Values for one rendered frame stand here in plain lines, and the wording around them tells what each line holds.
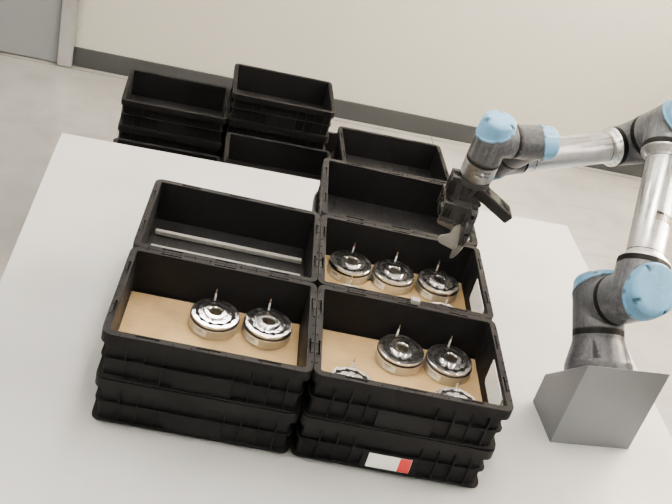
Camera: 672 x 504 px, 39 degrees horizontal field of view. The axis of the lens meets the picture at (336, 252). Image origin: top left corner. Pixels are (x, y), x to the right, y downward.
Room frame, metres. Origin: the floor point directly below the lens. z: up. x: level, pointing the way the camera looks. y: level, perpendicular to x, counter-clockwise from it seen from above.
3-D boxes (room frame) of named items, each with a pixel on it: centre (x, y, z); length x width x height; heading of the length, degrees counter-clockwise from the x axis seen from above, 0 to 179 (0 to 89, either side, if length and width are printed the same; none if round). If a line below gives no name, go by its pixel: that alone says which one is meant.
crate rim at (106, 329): (1.50, 0.20, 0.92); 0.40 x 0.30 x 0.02; 98
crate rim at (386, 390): (1.56, -0.20, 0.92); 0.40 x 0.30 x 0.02; 98
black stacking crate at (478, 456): (1.56, -0.20, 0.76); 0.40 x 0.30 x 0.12; 98
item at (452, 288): (1.94, -0.26, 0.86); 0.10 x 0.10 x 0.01
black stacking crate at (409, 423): (1.56, -0.20, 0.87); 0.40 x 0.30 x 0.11; 98
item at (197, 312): (1.57, 0.21, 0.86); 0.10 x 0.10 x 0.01
